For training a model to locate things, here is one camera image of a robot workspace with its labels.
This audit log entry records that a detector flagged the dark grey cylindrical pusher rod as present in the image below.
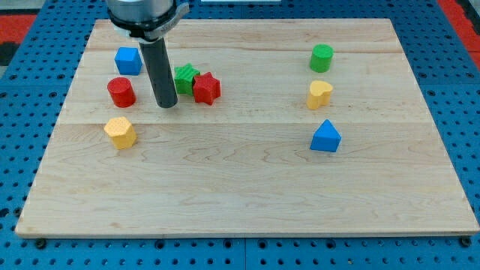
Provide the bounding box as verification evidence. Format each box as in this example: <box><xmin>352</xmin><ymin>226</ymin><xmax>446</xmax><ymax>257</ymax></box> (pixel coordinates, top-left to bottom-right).
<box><xmin>139</xmin><ymin>38</ymin><xmax>178</xmax><ymax>109</ymax></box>

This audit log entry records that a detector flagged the green star block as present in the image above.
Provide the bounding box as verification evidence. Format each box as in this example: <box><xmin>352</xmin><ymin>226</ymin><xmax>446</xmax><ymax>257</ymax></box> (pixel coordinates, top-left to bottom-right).
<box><xmin>174</xmin><ymin>63</ymin><xmax>200</xmax><ymax>96</ymax></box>

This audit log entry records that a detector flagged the red star block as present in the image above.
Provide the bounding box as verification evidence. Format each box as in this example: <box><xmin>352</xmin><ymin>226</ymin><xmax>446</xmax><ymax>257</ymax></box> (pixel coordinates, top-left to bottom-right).
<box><xmin>193</xmin><ymin>72</ymin><xmax>221</xmax><ymax>106</ymax></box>

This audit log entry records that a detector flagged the blue cube block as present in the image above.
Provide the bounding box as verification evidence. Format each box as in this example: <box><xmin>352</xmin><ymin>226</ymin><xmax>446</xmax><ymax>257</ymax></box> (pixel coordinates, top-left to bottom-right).
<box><xmin>115</xmin><ymin>47</ymin><xmax>143</xmax><ymax>76</ymax></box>

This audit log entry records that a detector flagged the red cylinder block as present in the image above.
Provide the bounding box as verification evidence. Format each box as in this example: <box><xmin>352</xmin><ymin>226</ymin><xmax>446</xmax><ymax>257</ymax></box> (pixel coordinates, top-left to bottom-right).
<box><xmin>107</xmin><ymin>77</ymin><xmax>137</xmax><ymax>108</ymax></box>

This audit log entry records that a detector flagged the yellow hexagon block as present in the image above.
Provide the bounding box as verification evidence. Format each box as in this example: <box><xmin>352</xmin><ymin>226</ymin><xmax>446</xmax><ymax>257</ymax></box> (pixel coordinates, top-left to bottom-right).
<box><xmin>103</xmin><ymin>116</ymin><xmax>137</xmax><ymax>150</ymax></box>

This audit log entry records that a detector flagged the light wooden board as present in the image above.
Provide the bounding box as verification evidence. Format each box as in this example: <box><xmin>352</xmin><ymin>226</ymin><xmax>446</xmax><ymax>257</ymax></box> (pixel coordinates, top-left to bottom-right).
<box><xmin>16</xmin><ymin>19</ymin><xmax>479</xmax><ymax>239</ymax></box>

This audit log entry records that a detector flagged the green cylinder block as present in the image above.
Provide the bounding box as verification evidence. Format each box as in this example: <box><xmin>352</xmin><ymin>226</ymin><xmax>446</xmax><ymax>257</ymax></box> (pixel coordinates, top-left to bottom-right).
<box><xmin>310</xmin><ymin>43</ymin><xmax>334</xmax><ymax>73</ymax></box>

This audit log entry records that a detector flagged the yellow heart block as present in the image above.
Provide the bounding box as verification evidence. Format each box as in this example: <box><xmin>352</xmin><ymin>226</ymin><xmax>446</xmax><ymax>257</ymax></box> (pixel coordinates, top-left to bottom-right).
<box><xmin>306</xmin><ymin>80</ymin><xmax>334</xmax><ymax>110</ymax></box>

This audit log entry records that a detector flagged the blue triangle block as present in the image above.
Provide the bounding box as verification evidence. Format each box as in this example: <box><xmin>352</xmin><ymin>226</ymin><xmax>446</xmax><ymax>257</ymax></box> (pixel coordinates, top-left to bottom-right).
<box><xmin>310</xmin><ymin>119</ymin><xmax>342</xmax><ymax>152</ymax></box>

